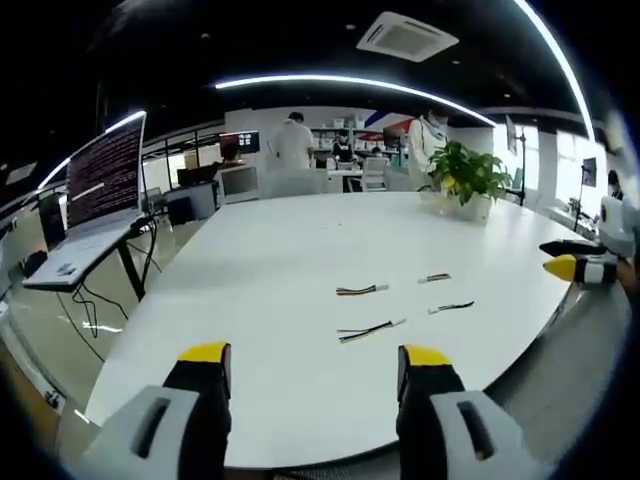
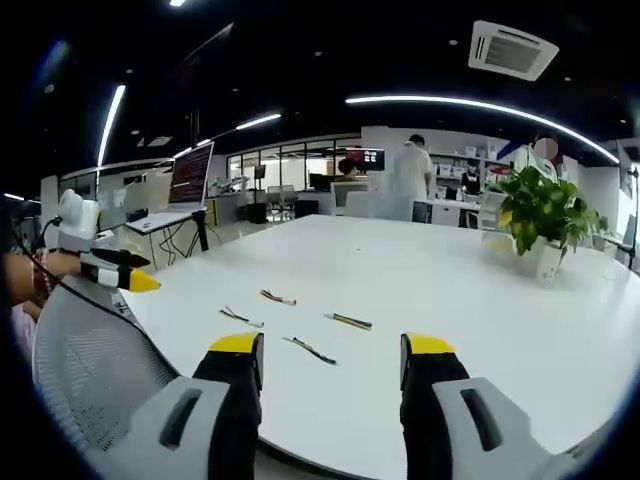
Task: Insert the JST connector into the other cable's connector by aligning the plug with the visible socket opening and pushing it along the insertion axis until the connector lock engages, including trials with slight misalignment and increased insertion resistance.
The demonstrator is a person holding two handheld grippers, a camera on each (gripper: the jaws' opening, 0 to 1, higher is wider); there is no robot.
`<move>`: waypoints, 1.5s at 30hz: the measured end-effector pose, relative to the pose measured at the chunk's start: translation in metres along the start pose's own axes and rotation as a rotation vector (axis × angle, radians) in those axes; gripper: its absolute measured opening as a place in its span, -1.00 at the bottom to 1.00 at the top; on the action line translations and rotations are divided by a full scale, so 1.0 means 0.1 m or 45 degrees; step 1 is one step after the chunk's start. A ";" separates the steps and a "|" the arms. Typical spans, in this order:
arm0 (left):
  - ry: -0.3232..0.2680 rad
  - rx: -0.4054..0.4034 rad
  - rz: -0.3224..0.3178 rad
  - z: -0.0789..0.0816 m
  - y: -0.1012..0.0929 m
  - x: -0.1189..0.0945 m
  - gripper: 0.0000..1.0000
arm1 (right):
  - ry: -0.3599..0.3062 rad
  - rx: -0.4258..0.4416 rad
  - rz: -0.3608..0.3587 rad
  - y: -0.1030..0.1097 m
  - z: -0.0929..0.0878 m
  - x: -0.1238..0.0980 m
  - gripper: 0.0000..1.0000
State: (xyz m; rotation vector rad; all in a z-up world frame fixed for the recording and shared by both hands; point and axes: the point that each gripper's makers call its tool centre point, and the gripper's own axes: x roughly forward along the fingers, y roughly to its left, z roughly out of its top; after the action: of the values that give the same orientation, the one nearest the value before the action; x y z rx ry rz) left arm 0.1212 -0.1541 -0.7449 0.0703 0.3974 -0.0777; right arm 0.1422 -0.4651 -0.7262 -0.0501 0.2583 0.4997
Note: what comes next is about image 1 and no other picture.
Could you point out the green potted plant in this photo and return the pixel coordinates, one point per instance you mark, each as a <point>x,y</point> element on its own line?
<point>467,175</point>

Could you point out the person's right hand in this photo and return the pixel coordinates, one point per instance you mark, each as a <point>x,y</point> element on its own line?
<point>631,272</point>

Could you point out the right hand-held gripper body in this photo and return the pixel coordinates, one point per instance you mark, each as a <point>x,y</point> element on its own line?
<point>620,222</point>

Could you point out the black tripod stand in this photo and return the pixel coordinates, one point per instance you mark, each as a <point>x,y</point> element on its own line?
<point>523,165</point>

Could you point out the white office chair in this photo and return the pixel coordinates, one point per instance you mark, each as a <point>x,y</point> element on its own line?
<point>374,172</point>

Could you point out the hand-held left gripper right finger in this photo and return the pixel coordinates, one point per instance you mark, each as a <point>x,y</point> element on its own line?
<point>440,415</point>

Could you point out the white side desk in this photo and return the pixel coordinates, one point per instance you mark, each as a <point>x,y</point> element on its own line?
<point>75,260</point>

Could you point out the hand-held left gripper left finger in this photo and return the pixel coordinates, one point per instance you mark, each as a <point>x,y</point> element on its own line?
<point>172,420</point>

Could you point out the wall monitor screen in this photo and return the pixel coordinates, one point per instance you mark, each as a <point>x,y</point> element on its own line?
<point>239,142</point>

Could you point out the open silver laptop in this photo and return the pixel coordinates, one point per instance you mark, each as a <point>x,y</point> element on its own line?
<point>95,185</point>

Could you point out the ceiling air conditioner vent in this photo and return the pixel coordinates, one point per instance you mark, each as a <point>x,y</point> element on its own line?
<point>407,35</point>

